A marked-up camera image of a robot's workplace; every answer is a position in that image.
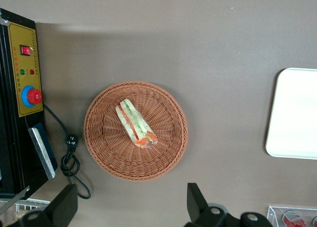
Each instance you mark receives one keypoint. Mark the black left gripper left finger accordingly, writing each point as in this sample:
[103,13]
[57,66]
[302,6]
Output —
[63,207]

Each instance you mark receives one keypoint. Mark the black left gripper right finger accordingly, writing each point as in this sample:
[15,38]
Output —
[198,207]

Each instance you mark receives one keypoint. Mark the triangle sandwich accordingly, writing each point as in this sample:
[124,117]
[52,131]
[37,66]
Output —
[135,124]

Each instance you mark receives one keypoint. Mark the round brown wicker basket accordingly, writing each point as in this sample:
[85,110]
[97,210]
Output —
[161,157]

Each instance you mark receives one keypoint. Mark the cream rectangular plastic tray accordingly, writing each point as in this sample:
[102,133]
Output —
[294,113]

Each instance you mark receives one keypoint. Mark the clear acrylic bottle rack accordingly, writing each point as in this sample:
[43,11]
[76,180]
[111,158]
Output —
[275,214]

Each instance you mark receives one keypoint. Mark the black machine with yellow panel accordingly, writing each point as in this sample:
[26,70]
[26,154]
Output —
[15,137]

